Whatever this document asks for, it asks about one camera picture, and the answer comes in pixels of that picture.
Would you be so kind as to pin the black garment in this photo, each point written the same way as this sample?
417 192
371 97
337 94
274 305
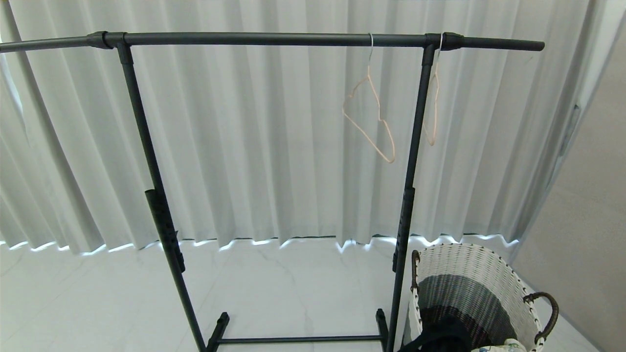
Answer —
440 337

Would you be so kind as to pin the white curtain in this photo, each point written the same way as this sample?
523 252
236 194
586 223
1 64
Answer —
254 137

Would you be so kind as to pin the black clothes rack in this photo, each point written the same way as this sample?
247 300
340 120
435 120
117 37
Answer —
274 39

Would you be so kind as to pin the white laundry basket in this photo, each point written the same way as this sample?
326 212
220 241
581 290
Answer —
469 261

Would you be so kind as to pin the cream printed garment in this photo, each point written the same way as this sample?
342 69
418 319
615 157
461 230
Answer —
503 346

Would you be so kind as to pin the pink clothes hanger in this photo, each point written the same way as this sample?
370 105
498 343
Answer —
373 95
436 93

